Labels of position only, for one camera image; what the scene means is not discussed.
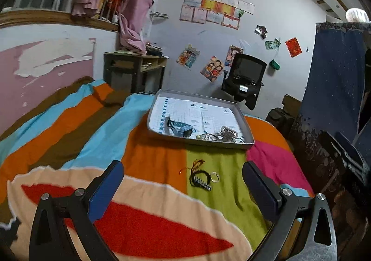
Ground red braided string bracelet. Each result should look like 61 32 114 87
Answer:
179 158 206 176

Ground red paper wall decoration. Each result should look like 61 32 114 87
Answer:
285 38 302 57

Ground colourful striped bed blanket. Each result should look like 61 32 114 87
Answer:
1 77 313 260

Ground blue patterned hanging cloth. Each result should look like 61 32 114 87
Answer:
291 22 370 184

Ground blue hair claw clip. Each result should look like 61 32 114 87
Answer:
167 115 193 138

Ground cartoon family poster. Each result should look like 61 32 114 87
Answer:
201 56 224 82

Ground pink curtain right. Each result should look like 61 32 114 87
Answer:
118 0 152 54

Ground printed paper tray liner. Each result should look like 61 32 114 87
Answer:
148 96 245 143

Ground photo cluster on wall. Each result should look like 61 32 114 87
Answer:
254 25 267 39

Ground green small hanging bag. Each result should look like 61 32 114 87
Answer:
269 53 281 71

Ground grey metal tray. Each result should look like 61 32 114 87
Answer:
147 90 255 150

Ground pearl bead hair tie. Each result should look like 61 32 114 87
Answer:
195 132 220 143

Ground dark wooden desk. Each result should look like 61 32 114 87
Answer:
103 50 169 93

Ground green photos on wall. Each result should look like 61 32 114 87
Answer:
265 38 281 50

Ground certificates on wall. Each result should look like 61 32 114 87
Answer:
179 0 255 30

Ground cartoon poster left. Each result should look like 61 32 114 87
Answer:
176 45 201 70

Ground black office chair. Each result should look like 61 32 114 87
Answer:
221 53 267 110

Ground poster behind chair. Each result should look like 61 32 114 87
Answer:
224 45 243 67

